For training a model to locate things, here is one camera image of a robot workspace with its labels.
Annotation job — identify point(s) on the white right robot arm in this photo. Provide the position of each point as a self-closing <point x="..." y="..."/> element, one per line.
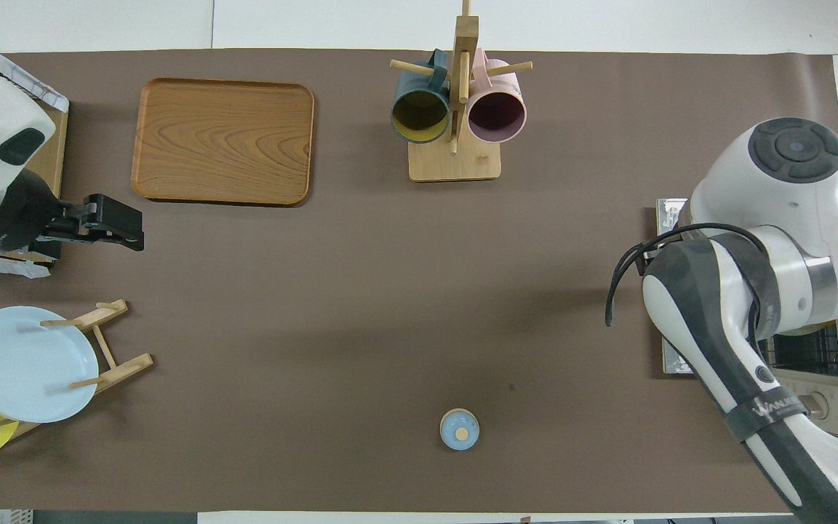
<point x="775" y="218"/>

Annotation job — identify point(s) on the silver oven knob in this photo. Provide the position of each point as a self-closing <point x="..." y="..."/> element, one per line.
<point x="819" y="405"/>

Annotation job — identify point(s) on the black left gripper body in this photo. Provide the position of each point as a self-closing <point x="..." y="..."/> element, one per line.
<point x="15" y="218"/>

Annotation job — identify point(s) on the dark blue mug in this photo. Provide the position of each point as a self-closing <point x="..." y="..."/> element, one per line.
<point x="419" y="116"/>

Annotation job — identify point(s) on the wooden shelf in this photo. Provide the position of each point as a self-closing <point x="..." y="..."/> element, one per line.
<point x="52" y="154"/>

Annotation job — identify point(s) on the small blue lidded jar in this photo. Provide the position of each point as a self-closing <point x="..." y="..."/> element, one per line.
<point x="460" y="431"/>

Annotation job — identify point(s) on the wooden plate rack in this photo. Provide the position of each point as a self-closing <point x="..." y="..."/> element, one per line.
<point x="124" y="367"/>

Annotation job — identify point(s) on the brown table mat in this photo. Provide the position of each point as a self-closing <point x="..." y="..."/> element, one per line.
<point x="317" y="291"/>

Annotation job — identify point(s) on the wooden serving tray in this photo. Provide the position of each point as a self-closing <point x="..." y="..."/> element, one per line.
<point x="222" y="142"/>

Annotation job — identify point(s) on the wooden mug tree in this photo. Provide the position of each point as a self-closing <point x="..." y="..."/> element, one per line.
<point x="455" y="164"/>

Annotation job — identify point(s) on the pink mug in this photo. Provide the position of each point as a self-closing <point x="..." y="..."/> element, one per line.
<point x="497" y="116"/>

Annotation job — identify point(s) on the light blue plate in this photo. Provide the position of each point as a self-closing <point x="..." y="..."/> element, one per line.
<point x="19" y="371"/>

